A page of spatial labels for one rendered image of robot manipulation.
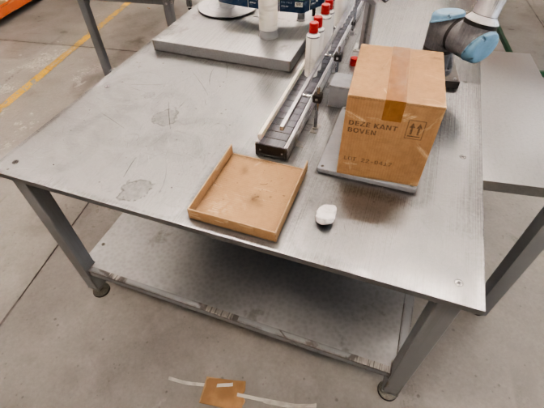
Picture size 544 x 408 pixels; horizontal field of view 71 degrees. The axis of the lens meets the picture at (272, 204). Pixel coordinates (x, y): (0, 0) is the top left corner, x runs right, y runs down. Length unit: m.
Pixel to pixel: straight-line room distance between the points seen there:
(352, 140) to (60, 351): 1.54
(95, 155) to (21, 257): 1.13
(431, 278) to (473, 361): 0.95
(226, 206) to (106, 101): 0.77
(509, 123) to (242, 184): 0.98
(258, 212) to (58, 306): 1.30
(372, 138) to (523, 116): 0.74
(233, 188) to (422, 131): 0.55
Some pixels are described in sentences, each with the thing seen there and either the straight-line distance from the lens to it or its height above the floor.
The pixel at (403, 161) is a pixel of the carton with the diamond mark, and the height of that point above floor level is 0.94.
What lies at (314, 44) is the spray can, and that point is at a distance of 1.51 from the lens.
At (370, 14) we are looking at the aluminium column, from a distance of 1.87.
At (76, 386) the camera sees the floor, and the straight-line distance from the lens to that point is 1.91.
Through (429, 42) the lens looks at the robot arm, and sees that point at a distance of 1.71.
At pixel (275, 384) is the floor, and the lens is 1.72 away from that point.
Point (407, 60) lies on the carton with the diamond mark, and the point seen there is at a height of 1.12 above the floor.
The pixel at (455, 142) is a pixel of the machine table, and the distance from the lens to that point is 1.44.
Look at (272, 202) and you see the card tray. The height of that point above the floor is 0.83.
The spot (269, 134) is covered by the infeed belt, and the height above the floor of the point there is 0.88.
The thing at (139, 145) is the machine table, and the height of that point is 0.83.
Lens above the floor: 1.65
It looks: 47 degrees down
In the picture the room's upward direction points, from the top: 1 degrees counter-clockwise
